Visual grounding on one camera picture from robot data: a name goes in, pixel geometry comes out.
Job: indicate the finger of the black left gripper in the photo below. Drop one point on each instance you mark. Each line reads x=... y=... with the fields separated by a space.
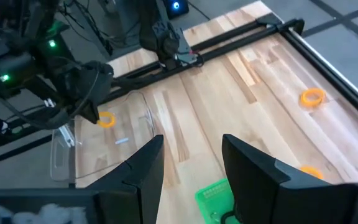
x=94 y=113

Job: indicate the clear plastic bin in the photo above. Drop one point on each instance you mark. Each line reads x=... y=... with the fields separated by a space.
x=73 y=146

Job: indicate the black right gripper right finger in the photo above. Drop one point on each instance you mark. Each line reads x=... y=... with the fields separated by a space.
x=259 y=186

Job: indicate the green plastic basket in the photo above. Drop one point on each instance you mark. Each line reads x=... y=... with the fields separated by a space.
x=211 y=199

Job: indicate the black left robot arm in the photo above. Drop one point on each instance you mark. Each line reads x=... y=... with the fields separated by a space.
x=11 y=67

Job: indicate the black double table rail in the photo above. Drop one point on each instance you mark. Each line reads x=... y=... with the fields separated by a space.
x=244 y=43

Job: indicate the black table edge rail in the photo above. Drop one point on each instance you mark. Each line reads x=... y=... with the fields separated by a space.
x=334 y=77

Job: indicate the black box with blue light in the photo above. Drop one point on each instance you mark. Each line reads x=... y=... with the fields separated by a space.
x=180 y=11

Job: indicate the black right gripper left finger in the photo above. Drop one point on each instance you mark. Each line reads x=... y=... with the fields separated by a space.
x=135 y=186

